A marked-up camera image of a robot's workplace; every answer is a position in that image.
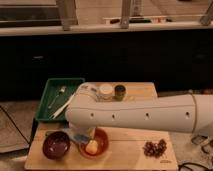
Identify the wooden table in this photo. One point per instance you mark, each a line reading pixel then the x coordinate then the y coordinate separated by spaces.
pixel 124 153

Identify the dark green cup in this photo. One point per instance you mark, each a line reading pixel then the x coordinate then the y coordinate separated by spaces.
pixel 120 92

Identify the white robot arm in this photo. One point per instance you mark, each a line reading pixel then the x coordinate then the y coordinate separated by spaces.
pixel 190 113

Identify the purple bowl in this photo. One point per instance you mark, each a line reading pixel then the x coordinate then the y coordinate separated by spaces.
pixel 56 145

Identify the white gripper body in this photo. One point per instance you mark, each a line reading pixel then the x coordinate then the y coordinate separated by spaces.
pixel 81 130

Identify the metal spoon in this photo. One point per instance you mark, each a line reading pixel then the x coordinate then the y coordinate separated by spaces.
pixel 60 92

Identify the green plastic tray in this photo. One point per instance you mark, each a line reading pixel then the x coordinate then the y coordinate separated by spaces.
pixel 52 87

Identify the yellow lemon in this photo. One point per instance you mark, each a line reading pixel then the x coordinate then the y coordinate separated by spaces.
pixel 92 147

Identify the orange bowl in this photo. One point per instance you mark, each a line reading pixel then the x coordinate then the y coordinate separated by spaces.
pixel 101 137

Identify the white cup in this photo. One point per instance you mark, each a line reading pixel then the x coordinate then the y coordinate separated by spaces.
pixel 106 90

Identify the grey cloth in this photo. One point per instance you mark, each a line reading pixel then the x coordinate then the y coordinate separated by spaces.
pixel 68 131

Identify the bunch of dark grapes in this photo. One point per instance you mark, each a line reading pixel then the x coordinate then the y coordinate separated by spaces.
pixel 155 149

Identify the blue sponge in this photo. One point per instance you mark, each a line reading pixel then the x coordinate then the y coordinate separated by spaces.
pixel 82 139

